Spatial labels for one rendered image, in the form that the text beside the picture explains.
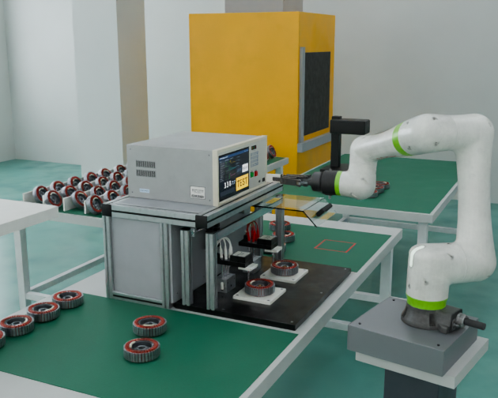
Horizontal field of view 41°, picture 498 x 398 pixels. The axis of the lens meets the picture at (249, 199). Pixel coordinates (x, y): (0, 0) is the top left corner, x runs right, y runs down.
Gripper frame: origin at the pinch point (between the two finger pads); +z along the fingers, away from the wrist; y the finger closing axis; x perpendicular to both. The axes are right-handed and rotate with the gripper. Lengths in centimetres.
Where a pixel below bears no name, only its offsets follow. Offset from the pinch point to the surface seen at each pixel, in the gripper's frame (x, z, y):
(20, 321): -40, 61, -77
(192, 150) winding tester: 13.9, 19.6, -28.4
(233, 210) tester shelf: -8.7, 6.9, -21.6
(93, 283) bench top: -42, 65, -31
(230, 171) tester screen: 5.1, 9.5, -18.5
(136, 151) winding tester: 12, 44, -28
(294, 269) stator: -36.9, -8.2, 1.5
